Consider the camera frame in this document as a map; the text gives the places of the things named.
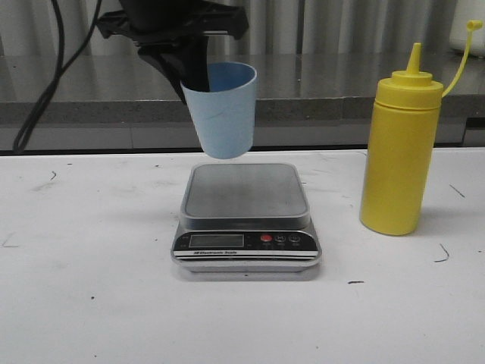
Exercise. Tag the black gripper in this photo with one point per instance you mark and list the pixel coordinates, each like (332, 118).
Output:
(172, 35)

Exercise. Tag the light blue plastic cup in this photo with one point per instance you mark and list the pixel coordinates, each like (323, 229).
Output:
(224, 116)

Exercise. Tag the yellow squeeze bottle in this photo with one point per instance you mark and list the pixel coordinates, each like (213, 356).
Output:
(403, 130)

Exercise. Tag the silver digital kitchen scale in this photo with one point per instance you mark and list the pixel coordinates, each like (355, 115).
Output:
(245, 218)

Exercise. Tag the white container in background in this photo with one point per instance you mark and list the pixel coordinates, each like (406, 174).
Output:
(466, 10)

